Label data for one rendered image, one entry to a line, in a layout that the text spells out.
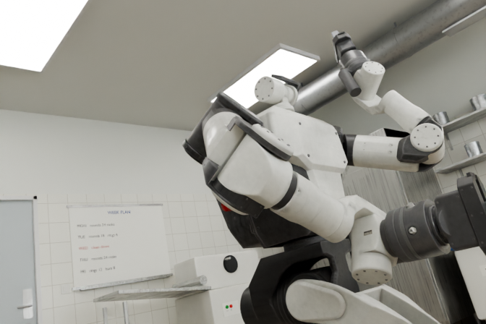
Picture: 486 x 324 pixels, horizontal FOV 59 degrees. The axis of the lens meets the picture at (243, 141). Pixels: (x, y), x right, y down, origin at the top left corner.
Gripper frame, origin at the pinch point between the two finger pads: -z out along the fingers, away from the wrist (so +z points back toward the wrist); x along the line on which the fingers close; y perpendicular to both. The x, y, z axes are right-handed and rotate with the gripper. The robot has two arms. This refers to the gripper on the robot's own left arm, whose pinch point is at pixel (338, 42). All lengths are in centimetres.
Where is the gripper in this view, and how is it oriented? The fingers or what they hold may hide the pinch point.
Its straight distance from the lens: 151.9
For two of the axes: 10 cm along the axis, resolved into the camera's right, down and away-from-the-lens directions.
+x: -2.9, -6.1, -7.3
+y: -9.3, 3.7, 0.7
